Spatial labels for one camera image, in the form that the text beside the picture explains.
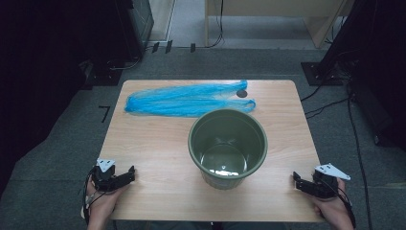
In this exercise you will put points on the person's left hand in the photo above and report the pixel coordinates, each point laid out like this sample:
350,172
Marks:
103,204

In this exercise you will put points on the dark round table grommet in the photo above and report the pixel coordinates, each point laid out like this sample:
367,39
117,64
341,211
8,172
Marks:
241,93

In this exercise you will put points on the blue plastic bag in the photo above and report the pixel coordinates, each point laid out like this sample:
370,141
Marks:
191,100

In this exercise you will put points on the person's right hand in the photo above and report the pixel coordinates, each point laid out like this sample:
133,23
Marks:
333,207

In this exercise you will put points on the black stand base plate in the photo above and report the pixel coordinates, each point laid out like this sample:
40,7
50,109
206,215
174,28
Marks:
319,75

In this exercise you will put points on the black floor tape strip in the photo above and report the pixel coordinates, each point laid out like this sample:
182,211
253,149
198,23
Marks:
192,48
168,46

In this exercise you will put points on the green plastic bucket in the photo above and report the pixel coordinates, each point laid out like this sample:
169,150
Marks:
228,147

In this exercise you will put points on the light wooden desk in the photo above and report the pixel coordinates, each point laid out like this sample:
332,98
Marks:
277,8

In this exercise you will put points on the dark stand foot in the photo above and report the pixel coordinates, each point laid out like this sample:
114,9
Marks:
102,75

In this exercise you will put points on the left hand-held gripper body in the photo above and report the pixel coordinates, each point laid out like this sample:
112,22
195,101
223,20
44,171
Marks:
103,179

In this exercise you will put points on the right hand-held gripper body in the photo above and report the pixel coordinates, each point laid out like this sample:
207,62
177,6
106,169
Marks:
325,183

